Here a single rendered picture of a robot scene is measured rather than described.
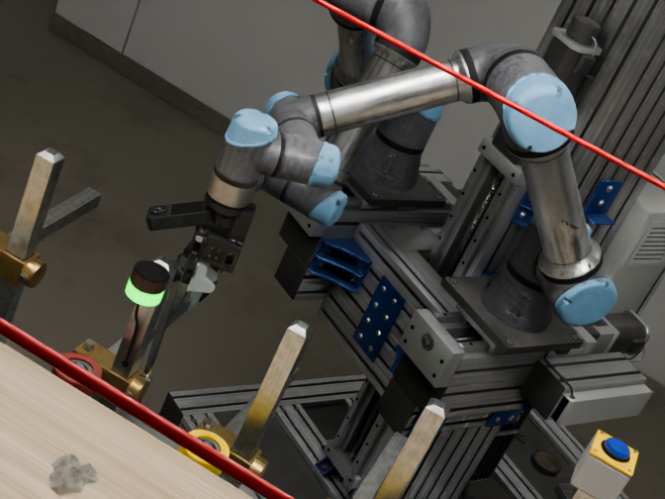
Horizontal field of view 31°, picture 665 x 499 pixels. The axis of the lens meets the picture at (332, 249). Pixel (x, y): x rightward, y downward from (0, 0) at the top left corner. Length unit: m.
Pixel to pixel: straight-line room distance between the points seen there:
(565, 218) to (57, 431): 0.93
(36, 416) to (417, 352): 0.82
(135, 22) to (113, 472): 3.47
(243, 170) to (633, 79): 0.90
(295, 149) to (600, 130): 0.78
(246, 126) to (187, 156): 2.88
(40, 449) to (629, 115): 1.36
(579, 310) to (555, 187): 0.27
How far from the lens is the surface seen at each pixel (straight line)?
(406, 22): 2.29
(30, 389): 1.99
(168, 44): 5.11
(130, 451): 1.94
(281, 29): 4.83
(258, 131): 1.92
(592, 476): 1.87
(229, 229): 2.03
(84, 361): 2.07
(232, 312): 3.99
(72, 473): 1.86
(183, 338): 3.79
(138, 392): 2.12
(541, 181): 2.11
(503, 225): 2.61
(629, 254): 2.81
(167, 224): 2.02
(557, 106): 2.01
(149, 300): 1.96
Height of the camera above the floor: 2.16
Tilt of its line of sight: 28 degrees down
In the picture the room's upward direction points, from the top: 25 degrees clockwise
